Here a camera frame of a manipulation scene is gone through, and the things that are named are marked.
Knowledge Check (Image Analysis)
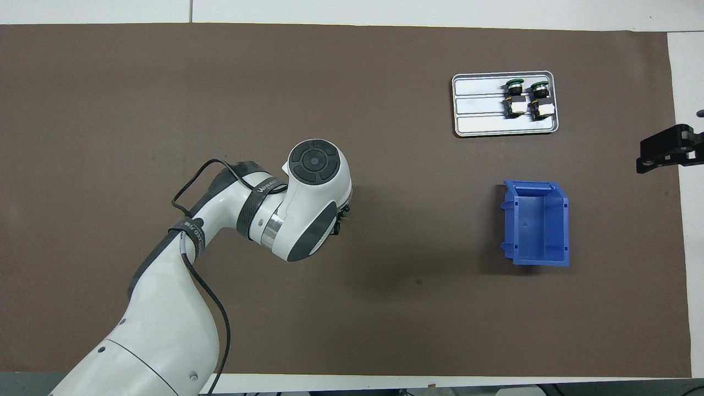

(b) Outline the green push button switch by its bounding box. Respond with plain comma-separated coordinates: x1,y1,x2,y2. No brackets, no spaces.
528,81,555,122
503,79,529,119

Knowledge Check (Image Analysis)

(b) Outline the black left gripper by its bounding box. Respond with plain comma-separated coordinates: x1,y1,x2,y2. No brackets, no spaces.
329,202,353,237

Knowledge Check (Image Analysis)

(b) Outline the brown paper mat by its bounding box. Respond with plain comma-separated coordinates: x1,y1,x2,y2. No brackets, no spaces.
0,23,692,379

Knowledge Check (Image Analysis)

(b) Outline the silver metal tray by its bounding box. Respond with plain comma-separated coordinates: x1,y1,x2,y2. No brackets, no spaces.
452,70,560,138

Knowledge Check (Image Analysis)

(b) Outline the blue plastic bin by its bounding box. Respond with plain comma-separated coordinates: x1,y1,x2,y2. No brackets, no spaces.
499,180,570,267

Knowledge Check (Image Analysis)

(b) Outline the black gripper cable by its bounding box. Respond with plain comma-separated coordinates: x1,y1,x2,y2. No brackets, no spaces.
172,158,287,396

